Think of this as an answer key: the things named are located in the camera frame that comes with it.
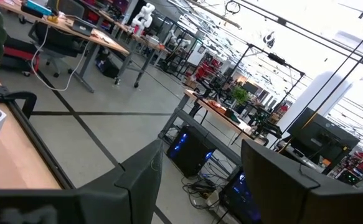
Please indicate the black case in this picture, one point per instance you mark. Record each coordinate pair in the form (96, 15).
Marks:
(108, 68)

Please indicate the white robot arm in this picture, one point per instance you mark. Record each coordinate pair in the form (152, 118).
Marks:
(176, 37)
(144, 17)

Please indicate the wooden desk grey legs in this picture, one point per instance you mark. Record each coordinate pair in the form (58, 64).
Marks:
(154, 46)
(200, 129)
(109, 42)

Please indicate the black computer monitor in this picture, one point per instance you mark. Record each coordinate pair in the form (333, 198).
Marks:
(318, 133)

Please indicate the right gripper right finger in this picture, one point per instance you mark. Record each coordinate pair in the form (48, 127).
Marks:
(287, 186)

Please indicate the red and black cart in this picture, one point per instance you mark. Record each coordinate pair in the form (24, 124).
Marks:
(19, 54)

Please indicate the green potted plant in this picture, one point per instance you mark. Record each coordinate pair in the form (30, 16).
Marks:
(240, 95)

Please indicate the white round column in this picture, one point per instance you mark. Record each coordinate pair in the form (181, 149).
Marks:
(318, 93)

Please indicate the black office chair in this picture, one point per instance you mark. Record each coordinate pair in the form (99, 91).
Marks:
(56, 40)

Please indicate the black tower blue lights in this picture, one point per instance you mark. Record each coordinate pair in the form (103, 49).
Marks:
(190, 152)
(240, 199)

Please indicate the small yellow object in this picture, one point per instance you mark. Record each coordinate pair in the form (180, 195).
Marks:
(52, 18)

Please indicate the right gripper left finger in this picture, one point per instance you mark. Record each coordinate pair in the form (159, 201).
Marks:
(131, 186)

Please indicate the red chair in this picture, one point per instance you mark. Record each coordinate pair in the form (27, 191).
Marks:
(210, 67)

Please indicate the grey laptop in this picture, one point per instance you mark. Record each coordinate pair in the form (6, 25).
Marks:
(83, 29)

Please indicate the blue box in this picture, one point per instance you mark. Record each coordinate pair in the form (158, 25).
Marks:
(38, 7)

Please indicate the black aluminium table frame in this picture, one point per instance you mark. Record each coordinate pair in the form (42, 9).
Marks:
(37, 146)

